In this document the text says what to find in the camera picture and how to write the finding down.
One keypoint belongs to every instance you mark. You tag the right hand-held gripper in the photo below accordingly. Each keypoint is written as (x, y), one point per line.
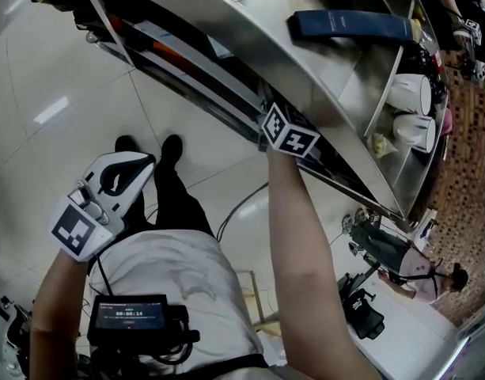
(293, 141)

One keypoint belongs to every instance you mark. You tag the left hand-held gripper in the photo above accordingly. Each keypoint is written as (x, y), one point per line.
(74, 232)

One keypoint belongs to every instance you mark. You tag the stainless steel shelf cart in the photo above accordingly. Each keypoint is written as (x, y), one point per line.
(266, 26)

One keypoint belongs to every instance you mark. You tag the person's right forearm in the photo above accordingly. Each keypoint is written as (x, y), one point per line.
(293, 212)

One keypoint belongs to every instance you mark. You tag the person's left forearm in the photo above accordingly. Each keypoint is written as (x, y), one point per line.
(56, 311)

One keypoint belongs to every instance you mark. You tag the person's black shoe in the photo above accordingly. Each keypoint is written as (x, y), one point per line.
(124, 143)
(171, 149)

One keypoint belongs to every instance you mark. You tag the person's black trousers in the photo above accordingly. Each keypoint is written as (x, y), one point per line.
(183, 204)

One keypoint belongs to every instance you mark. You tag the yellow-green crumpled packet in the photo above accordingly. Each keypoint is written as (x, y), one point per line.
(378, 145)

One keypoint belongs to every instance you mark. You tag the person's white shirt torso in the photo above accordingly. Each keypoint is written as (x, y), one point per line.
(179, 275)

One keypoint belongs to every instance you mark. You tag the white mug with dark rim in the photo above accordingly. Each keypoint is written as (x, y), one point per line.
(412, 131)
(406, 93)

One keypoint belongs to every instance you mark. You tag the long dark blue box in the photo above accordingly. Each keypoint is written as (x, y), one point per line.
(345, 26)

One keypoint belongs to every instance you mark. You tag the orange box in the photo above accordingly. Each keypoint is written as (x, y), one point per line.
(163, 50)

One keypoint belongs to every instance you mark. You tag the black chest monitor screen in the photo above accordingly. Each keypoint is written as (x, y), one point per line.
(127, 317)

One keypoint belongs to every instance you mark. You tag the black plastic bag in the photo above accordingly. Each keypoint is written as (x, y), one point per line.
(424, 69)

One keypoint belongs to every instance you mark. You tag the pink cloth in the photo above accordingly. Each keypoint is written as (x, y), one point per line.
(447, 122)

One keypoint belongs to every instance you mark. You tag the red label bottle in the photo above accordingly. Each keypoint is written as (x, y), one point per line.
(436, 59)

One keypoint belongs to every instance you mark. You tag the black office chair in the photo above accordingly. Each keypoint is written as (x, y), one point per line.
(362, 315)

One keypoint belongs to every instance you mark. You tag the light wooden frame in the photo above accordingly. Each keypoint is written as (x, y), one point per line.
(262, 303)

